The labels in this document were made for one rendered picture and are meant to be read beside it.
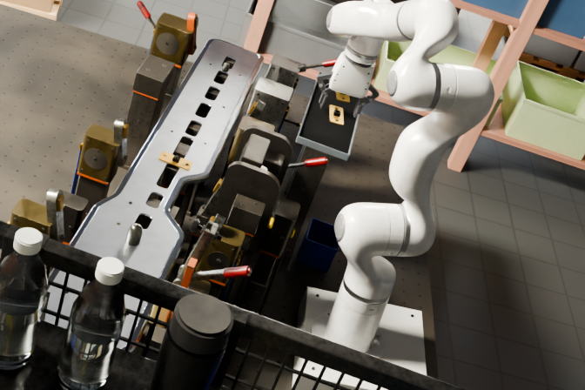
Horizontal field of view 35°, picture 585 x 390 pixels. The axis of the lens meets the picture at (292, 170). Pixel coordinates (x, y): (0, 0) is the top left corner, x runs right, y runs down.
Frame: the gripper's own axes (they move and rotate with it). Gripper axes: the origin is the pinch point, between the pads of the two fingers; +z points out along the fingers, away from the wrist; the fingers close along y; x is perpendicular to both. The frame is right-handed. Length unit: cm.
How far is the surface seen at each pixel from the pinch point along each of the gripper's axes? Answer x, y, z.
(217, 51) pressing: -45, 32, 19
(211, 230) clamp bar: 66, 29, -3
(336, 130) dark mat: 7.2, 0.1, 2.5
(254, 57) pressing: -48, 21, 19
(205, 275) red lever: 66, 27, 9
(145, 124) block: -15, 48, 31
